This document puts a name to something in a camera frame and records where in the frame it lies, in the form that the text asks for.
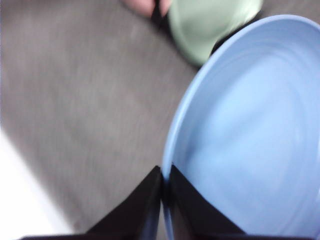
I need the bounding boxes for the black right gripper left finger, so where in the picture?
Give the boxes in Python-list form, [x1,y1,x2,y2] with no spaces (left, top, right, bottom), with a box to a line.
[18,165,162,240]

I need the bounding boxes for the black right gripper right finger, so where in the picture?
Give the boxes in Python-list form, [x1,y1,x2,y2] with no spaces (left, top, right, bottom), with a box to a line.
[163,164,320,240]

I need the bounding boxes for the green plate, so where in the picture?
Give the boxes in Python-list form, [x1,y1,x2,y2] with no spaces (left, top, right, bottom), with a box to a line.
[167,0,263,67]

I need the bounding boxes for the pink plate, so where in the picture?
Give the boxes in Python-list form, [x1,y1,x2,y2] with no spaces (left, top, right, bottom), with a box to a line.
[123,0,173,17]

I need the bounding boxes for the blue plate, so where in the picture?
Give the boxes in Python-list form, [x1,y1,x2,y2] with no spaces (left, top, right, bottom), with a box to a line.
[161,14,320,240]

